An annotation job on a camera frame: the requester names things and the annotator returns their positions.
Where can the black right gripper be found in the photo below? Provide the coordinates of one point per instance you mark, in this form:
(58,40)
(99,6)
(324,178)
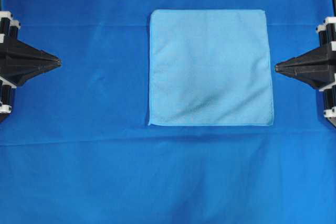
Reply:
(324,81)

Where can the blue table cloth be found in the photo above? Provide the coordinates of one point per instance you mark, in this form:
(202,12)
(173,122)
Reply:
(78,147)

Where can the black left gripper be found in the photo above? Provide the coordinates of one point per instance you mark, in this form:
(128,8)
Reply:
(17,76)

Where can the light blue towel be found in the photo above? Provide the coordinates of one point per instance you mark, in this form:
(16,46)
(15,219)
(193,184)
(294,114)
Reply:
(209,67)

